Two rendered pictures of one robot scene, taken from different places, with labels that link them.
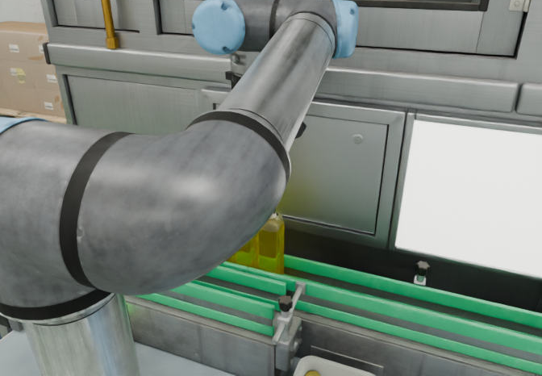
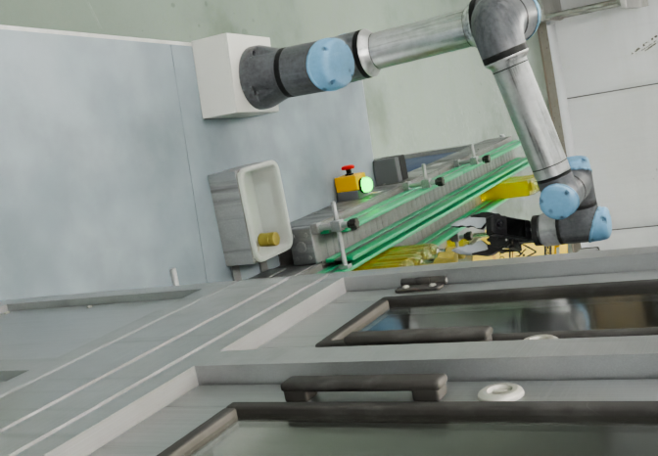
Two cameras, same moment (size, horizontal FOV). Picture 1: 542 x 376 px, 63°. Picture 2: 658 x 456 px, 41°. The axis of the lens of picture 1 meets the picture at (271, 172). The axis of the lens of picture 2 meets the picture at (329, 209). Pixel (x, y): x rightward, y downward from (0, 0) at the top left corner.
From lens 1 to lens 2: 175 cm
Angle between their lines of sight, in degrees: 53
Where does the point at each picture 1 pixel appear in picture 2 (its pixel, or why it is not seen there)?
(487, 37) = not seen: hidden behind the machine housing
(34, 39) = not seen: outside the picture
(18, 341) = (367, 156)
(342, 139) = not seen: hidden behind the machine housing
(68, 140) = (529, 8)
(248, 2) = (584, 175)
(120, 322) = (449, 34)
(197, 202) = (503, 11)
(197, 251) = (487, 10)
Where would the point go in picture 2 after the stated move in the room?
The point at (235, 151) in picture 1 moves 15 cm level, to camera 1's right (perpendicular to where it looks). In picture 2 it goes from (514, 30) to (498, 61)
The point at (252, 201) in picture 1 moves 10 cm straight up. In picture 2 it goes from (496, 28) to (545, 18)
